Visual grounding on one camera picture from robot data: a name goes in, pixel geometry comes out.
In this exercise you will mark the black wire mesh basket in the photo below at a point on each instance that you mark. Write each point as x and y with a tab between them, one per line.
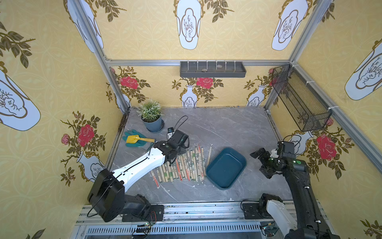
304	104

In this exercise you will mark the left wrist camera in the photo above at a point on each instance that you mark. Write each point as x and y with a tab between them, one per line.
179	140

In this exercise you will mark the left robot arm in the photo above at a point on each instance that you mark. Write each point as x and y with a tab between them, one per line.
108	194

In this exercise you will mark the red striped chopsticks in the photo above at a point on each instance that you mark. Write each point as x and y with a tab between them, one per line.
179	170

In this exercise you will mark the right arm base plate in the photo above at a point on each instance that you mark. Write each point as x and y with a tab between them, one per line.
250	210

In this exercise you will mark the green garden glove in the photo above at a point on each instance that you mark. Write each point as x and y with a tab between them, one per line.
134	132

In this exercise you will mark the aluminium front rail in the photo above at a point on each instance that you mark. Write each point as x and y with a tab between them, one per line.
179	218

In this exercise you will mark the green label chopsticks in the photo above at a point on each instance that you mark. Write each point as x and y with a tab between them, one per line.
183	167

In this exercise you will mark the yellow hand trowel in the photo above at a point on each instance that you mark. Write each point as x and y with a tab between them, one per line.
132	139

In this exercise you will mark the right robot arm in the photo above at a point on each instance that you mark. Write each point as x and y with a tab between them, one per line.
309	222

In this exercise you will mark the plain chopsticks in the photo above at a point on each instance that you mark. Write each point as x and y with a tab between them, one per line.
209	155

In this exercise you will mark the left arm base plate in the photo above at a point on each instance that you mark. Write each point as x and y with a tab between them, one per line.
154	214

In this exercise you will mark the teal plastic storage box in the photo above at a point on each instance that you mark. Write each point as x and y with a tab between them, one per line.
225	169

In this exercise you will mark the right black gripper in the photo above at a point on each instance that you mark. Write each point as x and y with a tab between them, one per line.
263	157

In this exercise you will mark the green tip chopsticks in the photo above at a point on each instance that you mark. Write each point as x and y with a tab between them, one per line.
191	163

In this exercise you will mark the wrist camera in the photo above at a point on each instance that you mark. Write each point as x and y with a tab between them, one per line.
285	149
179	140

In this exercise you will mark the grey wall shelf tray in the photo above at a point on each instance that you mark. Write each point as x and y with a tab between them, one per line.
212	69

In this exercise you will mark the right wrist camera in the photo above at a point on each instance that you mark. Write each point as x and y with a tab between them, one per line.
285	149

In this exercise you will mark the potted green plant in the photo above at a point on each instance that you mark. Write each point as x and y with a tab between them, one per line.
151	115

